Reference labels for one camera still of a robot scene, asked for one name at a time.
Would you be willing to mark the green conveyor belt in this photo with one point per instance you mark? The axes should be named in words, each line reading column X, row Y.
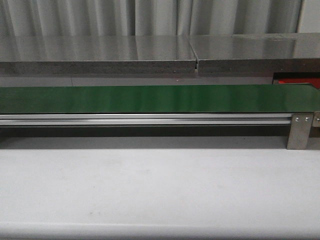
column 173, row 99

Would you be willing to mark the grey curtain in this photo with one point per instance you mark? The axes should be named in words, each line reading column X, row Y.
column 147, row 17

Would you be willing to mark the red plastic tray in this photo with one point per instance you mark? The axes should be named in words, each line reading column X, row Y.
column 314, row 81

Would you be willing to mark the grey counter slab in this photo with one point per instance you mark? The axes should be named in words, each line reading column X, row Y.
column 257, row 53
column 90, row 55

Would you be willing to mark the aluminium conveyor side rail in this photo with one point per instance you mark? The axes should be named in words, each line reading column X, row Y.
column 153, row 119

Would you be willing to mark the grey counter right slab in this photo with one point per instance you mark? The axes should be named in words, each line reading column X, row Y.
column 257, row 53

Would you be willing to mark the steel conveyor support bracket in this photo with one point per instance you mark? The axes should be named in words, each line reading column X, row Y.
column 300, row 128

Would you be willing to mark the steel end bracket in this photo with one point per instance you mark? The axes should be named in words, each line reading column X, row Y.
column 315, row 128

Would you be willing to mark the grey counter left slab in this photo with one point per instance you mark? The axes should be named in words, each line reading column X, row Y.
column 90, row 55

